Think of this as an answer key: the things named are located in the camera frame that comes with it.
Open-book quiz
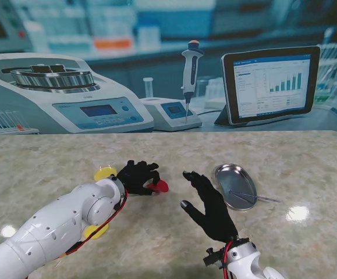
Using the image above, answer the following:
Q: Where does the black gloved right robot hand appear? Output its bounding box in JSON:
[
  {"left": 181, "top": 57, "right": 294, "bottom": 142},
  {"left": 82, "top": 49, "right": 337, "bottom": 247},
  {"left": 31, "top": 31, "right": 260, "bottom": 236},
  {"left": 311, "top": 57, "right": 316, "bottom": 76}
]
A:
[{"left": 180, "top": 170, "right": 239, "bottom": 244}]

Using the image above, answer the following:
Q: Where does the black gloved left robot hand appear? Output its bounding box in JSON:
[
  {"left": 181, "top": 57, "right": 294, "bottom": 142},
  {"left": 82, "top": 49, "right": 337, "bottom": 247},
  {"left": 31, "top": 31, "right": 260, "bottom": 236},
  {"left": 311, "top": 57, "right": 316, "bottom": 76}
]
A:
[{"left": 116, "top": 160, "right": 161, "bottom": 196}]

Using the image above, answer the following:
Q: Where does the red round filter paper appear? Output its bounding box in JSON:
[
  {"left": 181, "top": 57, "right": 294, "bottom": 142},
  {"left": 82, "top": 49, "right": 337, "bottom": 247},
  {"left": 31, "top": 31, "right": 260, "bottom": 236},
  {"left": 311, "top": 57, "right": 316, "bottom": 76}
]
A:
[{"left": 146, "top": 179, "right": 169, "bottom": 194}]

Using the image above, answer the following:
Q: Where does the clear culture dish yellow lid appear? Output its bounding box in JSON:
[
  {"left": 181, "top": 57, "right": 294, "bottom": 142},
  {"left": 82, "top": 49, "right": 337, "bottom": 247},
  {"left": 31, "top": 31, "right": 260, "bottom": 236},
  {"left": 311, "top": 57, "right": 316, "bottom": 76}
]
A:
[{"left": 82, "top": 222, "right": 110, "bottom": 240}]

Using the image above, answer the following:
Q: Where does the clear culture dish yellow base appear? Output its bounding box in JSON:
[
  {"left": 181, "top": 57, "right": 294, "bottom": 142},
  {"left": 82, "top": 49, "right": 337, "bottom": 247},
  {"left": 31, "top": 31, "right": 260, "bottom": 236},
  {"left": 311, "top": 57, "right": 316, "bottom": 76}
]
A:
[{"left": 94, "top": 165, "right": 118, "bottom": 181}]

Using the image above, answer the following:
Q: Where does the steel kidney tray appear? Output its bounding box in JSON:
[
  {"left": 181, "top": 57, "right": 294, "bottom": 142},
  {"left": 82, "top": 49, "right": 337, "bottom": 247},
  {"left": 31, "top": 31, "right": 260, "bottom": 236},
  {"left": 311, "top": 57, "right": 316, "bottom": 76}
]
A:
[{"left": 214, "top": 163, "right": 258, "bottom": 212}]

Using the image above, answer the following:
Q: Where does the printed laboratory backdrop poster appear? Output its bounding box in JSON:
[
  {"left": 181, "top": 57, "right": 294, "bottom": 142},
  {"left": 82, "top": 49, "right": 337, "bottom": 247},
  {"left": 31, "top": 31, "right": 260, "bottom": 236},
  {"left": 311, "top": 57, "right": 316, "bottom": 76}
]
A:
[{"left": 0, "top": 0, "right": 337, "bottom": 136}]

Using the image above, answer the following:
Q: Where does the red right wrist cable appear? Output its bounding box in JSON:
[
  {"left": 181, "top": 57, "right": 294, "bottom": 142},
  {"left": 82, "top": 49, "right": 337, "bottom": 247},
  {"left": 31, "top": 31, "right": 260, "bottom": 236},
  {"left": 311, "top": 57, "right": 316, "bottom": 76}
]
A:
[{"left": 221, "top": 238, "right": 235, "bottom": 279}]

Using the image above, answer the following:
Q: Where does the red wrist cable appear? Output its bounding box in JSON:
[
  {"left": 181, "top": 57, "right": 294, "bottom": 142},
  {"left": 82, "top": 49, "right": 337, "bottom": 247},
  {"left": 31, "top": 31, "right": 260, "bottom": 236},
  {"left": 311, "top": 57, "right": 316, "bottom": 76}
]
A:
[
  {"left": 58, "top": 189, "right": 129, "bottom": 259},
  {"left": 221, "top": 238, "right": 235, "bottom": 279}
]

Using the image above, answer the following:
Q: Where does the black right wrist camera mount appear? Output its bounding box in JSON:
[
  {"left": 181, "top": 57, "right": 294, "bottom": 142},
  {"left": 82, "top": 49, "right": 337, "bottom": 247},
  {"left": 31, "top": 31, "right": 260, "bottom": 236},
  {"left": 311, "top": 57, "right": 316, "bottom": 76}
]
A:
[{"left": 203, "top": 246, "right": 228, "bottom": 267}]

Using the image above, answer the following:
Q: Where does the red left wrist cable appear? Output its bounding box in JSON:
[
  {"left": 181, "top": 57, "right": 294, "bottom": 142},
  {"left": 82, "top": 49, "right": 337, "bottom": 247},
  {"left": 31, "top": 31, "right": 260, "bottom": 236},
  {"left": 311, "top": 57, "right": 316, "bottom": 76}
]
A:
[{"left": 58, "top": 189, "right": 129, "bottom": 259}]

